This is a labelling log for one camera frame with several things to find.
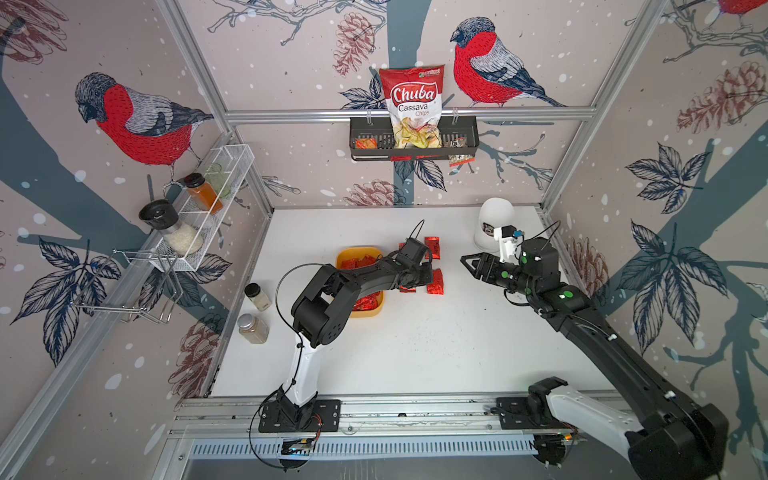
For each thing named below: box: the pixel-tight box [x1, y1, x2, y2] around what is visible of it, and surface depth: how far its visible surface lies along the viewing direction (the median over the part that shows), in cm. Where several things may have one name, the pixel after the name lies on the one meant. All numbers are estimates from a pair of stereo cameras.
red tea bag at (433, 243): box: [424, 236, 441, 260], surface depth 109 cm
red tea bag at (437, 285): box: [427, 268, 445, 295], surface depth 97 cm
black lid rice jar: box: [138, 199, 204, 256], surface depth 64 cm
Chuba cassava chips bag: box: [379, 65, 445, 149], surface depth 85 cm
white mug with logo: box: [474, 197, 516, 253], surface depth 102 cm
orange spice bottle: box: [184, 173, 224, 215], surface depth 74 cm
